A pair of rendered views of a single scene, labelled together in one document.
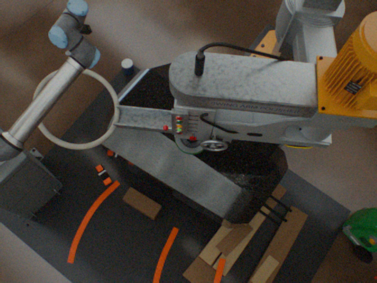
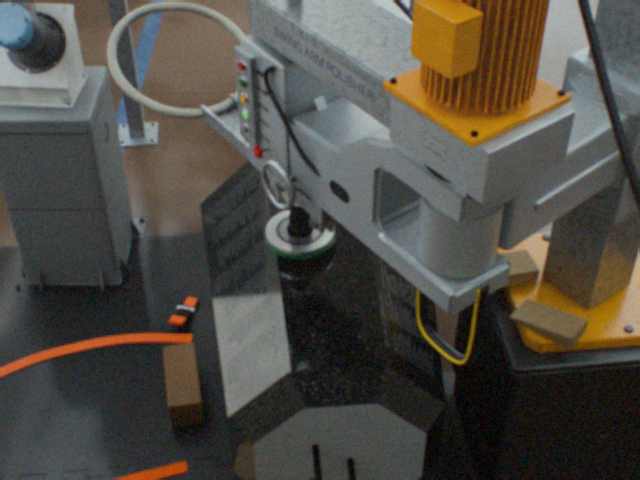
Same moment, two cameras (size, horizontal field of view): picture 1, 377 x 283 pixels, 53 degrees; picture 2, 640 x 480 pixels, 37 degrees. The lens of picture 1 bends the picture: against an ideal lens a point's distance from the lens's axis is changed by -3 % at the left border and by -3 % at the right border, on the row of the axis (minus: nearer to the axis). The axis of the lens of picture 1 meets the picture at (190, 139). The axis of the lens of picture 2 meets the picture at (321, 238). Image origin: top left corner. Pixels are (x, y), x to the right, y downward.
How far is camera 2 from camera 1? 1.96 m
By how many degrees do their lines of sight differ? 40
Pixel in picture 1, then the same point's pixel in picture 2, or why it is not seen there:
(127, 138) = (230, 205)
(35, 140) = (158, 214)
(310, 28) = (577, 97)
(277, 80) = (381, 38)
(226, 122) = (306, 129)
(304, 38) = not seen: hidden behind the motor
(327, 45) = (579, 126)
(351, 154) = not seen: outside the picture
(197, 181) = (248, 310)
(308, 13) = (588, 69)
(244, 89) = (322, 23)
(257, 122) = (341, 146)
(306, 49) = not seen: hidden behind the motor
